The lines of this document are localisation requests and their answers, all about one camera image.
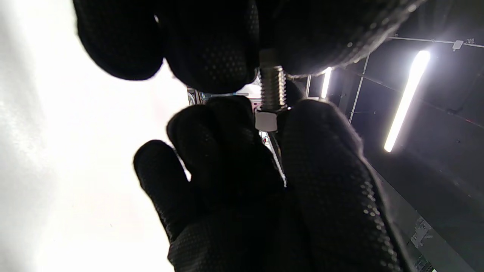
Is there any person's right hand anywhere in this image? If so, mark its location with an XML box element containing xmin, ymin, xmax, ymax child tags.
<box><xmin>73</xmin><ymin>0</ymin><xmax>428</xmax><ymax>94</ymax></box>

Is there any person's left hand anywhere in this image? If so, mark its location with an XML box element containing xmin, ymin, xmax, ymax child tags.
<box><xmin>133</xmin><ymin>96</ymin><xmax>416</xmax><ymax>272</ymax></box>

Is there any silver hex nut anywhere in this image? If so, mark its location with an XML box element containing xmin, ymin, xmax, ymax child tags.
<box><xmin>258</xmin><ymin>48</ymin><xmax>282</xmax><ymax>69</ymax></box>

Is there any silver screw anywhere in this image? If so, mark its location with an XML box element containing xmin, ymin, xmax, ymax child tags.
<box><xmin>254</xmin><ymin>49</ymin><xmax>292</xmax><ymax>133</ymax></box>

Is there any long ceiling light tube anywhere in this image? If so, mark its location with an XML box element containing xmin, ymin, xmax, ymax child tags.
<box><xmin>321</xmin><ymin>67</ymin><xmax>333</xmax><ymax>99</ymax></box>
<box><xmin>384</xmin><ymin>50</ymin><xmax>431</xmax><ymax>153</ymax></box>

